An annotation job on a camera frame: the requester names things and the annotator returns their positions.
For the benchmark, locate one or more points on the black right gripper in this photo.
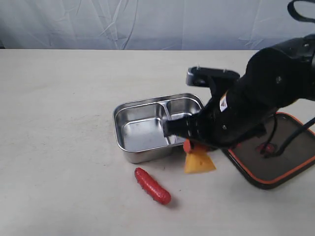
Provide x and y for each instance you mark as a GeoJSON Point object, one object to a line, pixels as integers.
{"type": "Point", "coordinates": [232, 118]}

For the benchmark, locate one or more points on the yellow toy cheese wedge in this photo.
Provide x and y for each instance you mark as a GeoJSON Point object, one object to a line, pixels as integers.
{"type": "Point", "coordinates": [198, 162]}

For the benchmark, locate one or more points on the red toy sausage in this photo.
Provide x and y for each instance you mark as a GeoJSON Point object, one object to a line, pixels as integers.
{"type": "Point", "coordinates": [152, 187]}

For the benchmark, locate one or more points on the dark transparent lunch box lid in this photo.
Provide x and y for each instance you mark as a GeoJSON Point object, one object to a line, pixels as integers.
{"type": "Point", "coordinates": [255, 159]}

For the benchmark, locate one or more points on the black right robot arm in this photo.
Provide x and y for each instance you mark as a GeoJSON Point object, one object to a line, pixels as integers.
{"type": "Point", "coordinates": [275, 77]}

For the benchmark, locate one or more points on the steel two-compartment lunch box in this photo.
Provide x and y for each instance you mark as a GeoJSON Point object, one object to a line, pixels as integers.
{"type": "Point", "coordinates": [139, 125]}

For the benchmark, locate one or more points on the blue-grey backdrop cloth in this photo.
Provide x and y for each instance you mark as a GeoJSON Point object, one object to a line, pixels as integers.
{"type": "Point", "coordinates": [147, 24]}

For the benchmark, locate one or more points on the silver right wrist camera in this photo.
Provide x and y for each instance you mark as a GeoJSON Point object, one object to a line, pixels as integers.
{"type": "Point", "coordinates": [209, 77]}

